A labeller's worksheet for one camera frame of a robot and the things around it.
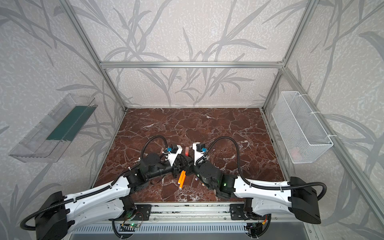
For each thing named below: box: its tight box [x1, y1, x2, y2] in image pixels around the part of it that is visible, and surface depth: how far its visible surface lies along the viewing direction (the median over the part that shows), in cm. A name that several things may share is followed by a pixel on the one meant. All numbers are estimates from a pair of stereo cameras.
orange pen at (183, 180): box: [179, 171, 186, 189], surface depth 84 cm
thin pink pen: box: [185, 146, 190, 157], surface depth 68 cm
